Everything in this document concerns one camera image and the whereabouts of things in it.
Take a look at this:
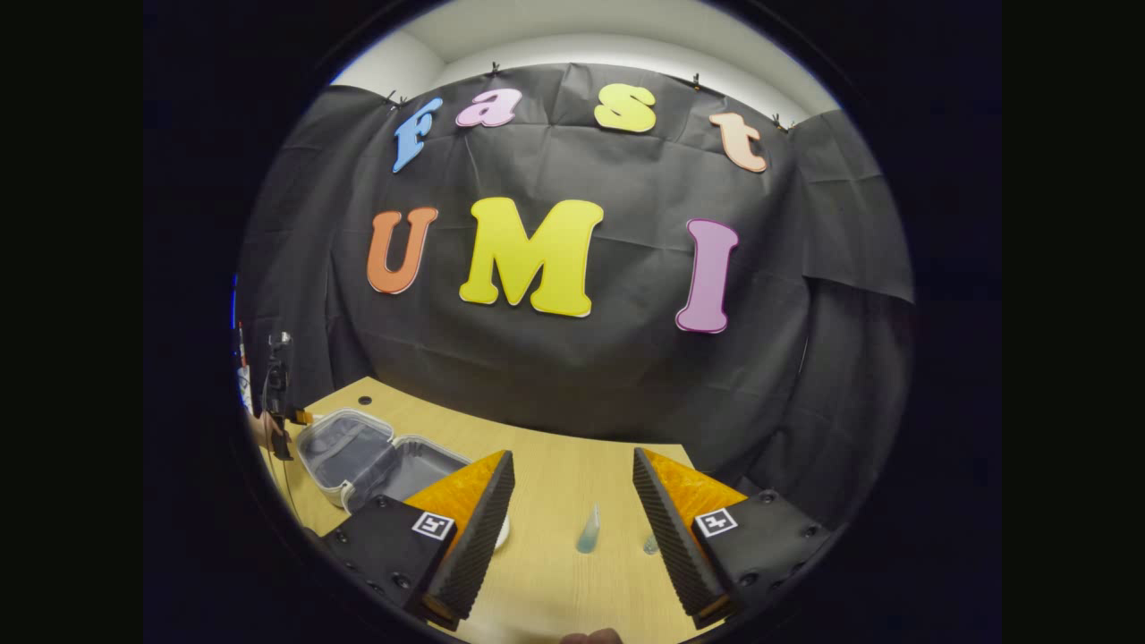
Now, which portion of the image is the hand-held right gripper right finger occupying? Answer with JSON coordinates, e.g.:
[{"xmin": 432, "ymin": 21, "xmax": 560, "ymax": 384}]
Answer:
[{"xmin": 632, "ymin": 446, "xmax": 833, "ymax": 631}]

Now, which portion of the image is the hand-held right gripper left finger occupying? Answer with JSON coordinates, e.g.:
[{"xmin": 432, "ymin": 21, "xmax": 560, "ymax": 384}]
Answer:
[{"xmin": 320, "ymin": 449, "xmax": 517, "ymax": 632}]

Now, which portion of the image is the small white suitcase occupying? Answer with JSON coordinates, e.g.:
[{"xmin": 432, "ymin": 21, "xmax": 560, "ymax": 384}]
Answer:
[{"xmin": 294, "ymin": 408, "xmax": 475, "ymax": 517}]

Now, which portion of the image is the black backdrop cloth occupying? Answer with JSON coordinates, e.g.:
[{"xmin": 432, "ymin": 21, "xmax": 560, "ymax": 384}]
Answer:
[{"xmin": 234, "ymin": 63, "xmax": 915, "ymax": 529}]

